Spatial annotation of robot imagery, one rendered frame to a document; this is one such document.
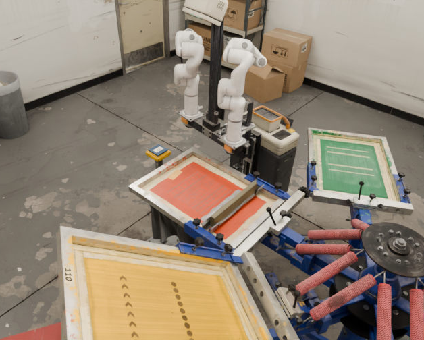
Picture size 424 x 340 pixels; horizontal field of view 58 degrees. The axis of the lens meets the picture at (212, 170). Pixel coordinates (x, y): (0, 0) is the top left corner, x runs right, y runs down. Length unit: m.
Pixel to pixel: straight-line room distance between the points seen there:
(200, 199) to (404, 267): 1.17
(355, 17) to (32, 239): 4.60
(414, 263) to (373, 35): 4.17
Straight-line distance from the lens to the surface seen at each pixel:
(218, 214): 2.09
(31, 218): 3.84
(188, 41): 2.52
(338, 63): 5.87
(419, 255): 1.83
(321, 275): 1.77
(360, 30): 5.66
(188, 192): 2.37
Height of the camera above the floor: 2.53
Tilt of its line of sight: 38 degrees down
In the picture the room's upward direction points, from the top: 3 degrees clockwise
